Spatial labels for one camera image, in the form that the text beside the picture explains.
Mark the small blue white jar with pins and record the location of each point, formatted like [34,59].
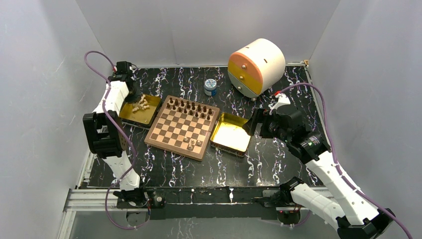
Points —
[210,87]

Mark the row of dark chess pieces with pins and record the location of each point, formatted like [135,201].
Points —
[182,109]

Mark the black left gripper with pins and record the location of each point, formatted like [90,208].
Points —
[134,98]

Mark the gold tin with white pieces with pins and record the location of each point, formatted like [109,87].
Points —
[141,118]

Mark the empty gold square tin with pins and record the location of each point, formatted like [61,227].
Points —
[228,135]

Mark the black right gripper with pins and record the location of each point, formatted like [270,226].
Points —
[260,115]

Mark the aluminium front rail frame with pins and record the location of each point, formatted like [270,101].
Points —
[189,202]

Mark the round pastel drawer cabinet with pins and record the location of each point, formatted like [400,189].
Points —
[256,67]

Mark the wooden chess board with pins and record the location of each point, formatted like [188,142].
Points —
[169,134]

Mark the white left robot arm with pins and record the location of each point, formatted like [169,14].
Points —
[103,127]

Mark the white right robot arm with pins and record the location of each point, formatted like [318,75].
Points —
[350,214]

